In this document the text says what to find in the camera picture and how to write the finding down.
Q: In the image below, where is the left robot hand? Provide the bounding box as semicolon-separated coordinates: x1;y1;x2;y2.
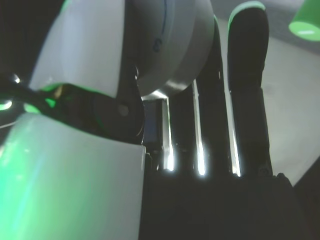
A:
0;0;311;240

